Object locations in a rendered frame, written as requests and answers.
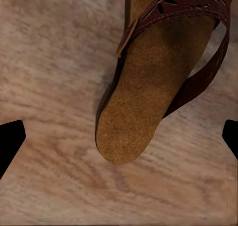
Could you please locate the sandal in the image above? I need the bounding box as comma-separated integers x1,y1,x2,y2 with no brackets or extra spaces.
95,0,232,165

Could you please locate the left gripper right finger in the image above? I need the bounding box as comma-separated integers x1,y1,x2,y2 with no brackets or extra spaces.
222,119,238,159

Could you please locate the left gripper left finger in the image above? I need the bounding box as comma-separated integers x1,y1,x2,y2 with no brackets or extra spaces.
0,120,26,179

